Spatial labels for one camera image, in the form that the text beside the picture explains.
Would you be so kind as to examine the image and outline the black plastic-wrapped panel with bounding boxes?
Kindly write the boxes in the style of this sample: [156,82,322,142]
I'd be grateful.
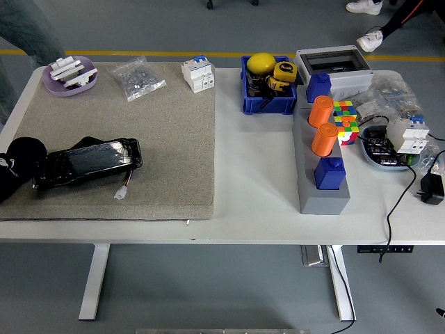
[31,136,144,191]

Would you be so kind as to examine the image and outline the black rag with white marks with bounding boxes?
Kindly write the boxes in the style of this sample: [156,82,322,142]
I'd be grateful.
[0,136,48,205]

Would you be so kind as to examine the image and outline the black desk control panel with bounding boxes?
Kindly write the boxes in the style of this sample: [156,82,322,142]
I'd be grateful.
[357,245,415,254]

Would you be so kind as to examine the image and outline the white table leg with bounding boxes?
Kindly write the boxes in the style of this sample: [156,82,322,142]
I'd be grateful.
[78,243,112,321]
[326,245,357,322]

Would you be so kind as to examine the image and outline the black power adapter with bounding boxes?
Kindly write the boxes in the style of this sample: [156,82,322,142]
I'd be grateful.
[416,173,445,206]

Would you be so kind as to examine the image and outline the grey peg holder block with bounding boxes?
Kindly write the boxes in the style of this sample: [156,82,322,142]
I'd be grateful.
[291,103,352,216]

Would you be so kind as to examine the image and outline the clear plastic bag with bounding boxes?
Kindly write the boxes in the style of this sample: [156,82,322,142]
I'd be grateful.
[415,134,445,176]

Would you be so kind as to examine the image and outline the light blue bowl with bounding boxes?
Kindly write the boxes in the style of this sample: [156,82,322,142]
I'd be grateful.
[358,125,422,173]

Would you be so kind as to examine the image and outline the blue square peg block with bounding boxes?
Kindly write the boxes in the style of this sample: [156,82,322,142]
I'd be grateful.
[305,72,332,104]
[313,157,347,191]

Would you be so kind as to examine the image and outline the white circuit breaker blue lever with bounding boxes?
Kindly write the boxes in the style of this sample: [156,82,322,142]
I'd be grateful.
[181,54,216,95]
[385,114,431,155]

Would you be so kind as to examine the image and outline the black electronic components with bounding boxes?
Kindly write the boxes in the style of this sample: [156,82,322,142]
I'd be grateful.
[363,127,410,166]

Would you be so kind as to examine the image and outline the orange cylinder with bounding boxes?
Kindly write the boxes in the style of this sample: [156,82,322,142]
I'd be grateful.
[310,122,339,157]
[308,95,335,129]

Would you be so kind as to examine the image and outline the multicolour puzzle cube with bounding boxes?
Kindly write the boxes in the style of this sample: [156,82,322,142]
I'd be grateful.
[332,100,361,147]

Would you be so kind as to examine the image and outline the clear bags of small parts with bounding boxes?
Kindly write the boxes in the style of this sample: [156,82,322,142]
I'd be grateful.
[357,74,419,120]

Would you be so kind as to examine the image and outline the blue plastic bin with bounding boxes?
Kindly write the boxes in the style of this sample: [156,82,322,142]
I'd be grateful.
[239,54,298,116]

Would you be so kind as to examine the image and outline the small yellow black tool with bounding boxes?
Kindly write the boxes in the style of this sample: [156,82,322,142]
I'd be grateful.
[266,77,288,93]

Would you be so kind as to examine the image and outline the yellow black tape measure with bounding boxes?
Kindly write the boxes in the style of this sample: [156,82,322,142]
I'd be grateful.
[273,61,300,84]

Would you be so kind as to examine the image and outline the yellow round dome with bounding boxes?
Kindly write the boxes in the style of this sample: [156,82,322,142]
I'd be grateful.
[246,52,277,76]

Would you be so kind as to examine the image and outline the grey-brown table mat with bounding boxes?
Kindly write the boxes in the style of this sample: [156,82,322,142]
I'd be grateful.
[0,61,217,221]

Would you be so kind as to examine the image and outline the clear bag of screws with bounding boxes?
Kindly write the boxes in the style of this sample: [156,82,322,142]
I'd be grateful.
[107,55,167,103]

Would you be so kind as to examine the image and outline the purple oval bowl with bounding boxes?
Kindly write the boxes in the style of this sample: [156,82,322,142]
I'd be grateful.
[42,56,99,97]

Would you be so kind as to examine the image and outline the black cable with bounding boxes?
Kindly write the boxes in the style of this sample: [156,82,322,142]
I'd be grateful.
[357,115,418,264]
[326,245,357,334]

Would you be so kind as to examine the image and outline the grey metal bracket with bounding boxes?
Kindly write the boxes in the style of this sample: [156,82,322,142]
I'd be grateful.
[300,245,331,268]

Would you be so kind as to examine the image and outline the grey electrical enclosure box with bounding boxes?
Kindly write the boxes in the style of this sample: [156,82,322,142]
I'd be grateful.
[295,46,375,99]

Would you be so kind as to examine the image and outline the white connector with red wires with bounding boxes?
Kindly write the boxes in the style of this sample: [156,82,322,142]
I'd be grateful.
[113,169,135,200]

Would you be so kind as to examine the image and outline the white plastic rail piece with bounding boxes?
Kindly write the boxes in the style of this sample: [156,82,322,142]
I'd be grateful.
[62,67,99,88]
[51,64,86,83]
[51,56,84,75]

